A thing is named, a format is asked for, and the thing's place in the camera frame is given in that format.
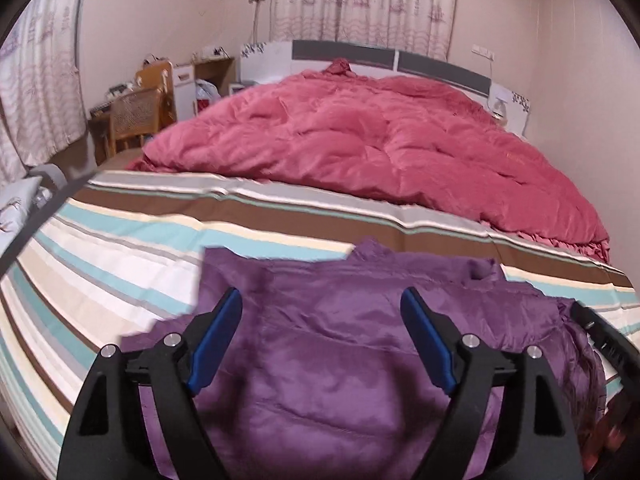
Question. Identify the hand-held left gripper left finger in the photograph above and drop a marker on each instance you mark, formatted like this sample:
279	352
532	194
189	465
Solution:
215	340

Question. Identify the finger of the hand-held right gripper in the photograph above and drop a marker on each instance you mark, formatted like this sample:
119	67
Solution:
610	347

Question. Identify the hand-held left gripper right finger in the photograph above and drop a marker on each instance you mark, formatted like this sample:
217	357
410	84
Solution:
430	345

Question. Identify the purple down jacket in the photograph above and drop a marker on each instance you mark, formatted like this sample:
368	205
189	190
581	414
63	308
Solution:
325	375

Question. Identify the striped bed sheet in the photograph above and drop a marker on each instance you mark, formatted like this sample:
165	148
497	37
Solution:
125	260

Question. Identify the red duvet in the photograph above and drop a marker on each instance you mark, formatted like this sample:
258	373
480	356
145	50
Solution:
375	160

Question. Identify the dark curved bar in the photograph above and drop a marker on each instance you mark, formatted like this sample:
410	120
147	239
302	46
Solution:
45	210

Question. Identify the deer print pillow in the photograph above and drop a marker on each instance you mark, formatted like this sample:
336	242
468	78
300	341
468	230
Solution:
15	210

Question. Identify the wooden desk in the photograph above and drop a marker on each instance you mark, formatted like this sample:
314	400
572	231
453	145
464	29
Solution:
100	130

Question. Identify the wooden cane-back chair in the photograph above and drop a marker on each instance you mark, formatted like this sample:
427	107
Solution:
132	115

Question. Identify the white plastic bag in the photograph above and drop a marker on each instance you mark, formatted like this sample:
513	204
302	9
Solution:
205	92

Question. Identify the white cabinet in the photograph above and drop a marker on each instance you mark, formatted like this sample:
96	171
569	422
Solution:
182	90

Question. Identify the wooden bedside shelf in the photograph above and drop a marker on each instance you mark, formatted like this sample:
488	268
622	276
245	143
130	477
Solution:
220	72

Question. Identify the white and grey headboard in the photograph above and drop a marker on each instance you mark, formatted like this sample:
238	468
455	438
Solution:
340	50

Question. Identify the patterned side curtain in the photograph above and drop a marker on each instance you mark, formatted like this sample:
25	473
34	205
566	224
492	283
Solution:
40	85

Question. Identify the patterned window curtain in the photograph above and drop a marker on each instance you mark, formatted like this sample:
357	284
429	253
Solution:
360	0

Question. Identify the white wall socket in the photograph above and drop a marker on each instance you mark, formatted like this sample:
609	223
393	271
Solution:
483	51

